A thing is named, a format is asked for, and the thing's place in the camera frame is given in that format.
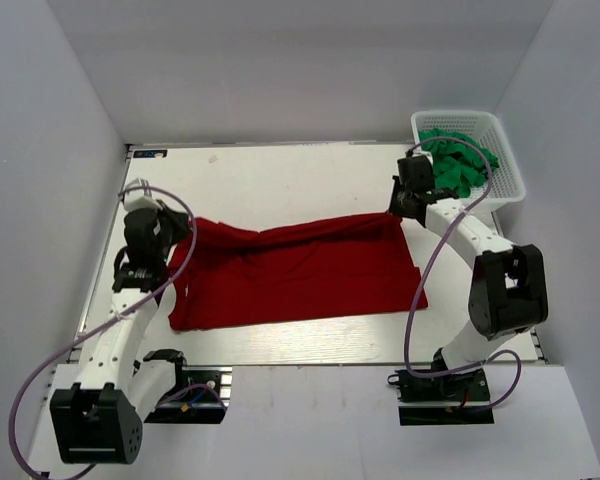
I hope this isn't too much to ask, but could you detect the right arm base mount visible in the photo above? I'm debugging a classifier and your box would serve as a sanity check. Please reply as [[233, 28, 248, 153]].
[[387, 369, 494, 426]]

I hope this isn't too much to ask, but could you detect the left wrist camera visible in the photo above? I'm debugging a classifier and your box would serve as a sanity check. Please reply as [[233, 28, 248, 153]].
[[120, 178, 162, 213]]

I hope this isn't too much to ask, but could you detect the red t-shirt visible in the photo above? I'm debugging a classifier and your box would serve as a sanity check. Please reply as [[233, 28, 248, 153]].
[[169, 212, 428, 332]]

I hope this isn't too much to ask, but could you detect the green t-shirt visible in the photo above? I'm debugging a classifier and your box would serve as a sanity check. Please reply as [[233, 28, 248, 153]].
[[419, 128, 500, 198]]

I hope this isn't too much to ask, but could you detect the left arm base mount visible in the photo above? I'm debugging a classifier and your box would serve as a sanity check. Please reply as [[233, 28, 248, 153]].
[[145, 366, 233, 426]]

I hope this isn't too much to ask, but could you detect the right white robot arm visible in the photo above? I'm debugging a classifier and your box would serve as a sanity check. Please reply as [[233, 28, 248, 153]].
[[389, 176, 549, 399]]

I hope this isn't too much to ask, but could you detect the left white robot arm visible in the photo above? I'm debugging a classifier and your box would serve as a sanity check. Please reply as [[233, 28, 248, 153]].
[[50, 201, 192, 464]]

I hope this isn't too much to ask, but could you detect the blue label sticker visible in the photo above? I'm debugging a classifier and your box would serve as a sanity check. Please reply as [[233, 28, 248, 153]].
[[132, 149, 168, 159]]

